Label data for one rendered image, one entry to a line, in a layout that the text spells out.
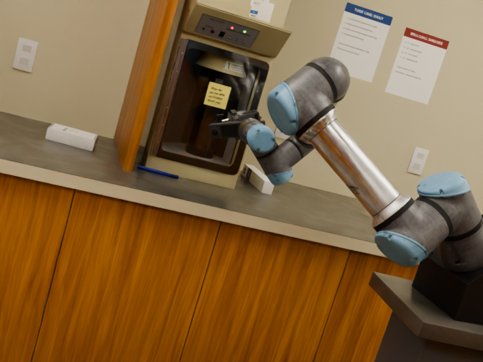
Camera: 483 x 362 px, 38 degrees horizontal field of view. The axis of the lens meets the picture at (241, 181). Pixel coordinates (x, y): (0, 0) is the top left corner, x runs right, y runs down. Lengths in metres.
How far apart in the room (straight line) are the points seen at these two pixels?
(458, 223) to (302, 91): 0.49
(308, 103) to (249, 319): 0.90
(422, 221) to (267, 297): 0.77
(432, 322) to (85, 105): 1.58
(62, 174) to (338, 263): 0.93
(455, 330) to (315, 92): 0.65
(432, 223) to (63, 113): 1.55
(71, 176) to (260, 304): 0.73
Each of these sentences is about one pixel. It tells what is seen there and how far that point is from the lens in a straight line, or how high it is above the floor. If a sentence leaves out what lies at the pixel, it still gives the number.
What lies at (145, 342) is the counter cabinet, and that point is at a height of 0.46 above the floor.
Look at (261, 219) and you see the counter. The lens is 2.16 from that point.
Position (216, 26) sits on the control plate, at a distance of 2.26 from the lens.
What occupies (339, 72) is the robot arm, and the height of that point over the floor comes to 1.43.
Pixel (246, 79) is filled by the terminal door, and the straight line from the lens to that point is 2.35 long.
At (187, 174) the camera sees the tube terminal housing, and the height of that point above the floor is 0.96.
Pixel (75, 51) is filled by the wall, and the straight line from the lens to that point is 2.72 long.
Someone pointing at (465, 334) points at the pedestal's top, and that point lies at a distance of 1.77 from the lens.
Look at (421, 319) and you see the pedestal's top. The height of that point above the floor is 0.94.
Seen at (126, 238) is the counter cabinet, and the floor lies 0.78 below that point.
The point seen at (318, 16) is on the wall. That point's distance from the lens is 2.88.
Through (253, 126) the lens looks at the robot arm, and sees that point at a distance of 2.02.
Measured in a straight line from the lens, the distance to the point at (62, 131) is 2.43.
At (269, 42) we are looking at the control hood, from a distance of 2.31.
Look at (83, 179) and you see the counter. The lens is 2.05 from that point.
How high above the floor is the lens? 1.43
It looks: 11 degrees down
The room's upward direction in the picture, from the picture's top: 17 degrees clockwise
